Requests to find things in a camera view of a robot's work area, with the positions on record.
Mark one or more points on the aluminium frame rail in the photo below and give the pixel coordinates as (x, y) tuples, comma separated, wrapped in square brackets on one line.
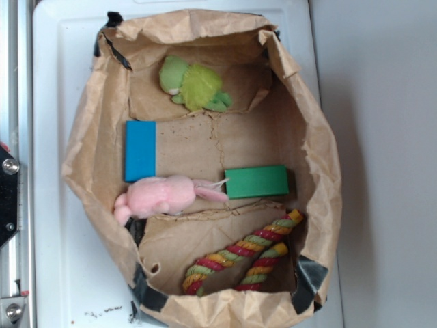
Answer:
[(18, 283)]

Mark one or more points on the pink plush bunny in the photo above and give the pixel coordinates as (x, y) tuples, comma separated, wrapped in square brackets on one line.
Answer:
[(164, 195)]

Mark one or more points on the brown paper bag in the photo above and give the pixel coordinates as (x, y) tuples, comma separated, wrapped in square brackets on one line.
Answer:
[(274, 120)]

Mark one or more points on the white plastic tray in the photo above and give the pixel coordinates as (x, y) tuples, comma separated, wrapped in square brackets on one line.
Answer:
[(77, 283)]

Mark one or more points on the green rectangular block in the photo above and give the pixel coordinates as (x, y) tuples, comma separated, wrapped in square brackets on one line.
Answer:
[(251, 182)]

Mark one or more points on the multicolour twisted rope toy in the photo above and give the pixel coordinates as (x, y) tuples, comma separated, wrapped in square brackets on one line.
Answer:
[(266, 242)]

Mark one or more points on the blue rectangular block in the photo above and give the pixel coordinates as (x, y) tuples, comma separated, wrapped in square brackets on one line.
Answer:
[(140, 150)]

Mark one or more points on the black metal bracket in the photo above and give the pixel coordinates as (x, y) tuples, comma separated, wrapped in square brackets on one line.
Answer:
[(8, 195)]

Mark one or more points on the green plush animal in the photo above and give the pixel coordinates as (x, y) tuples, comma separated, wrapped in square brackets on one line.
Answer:
[(193, 85)]

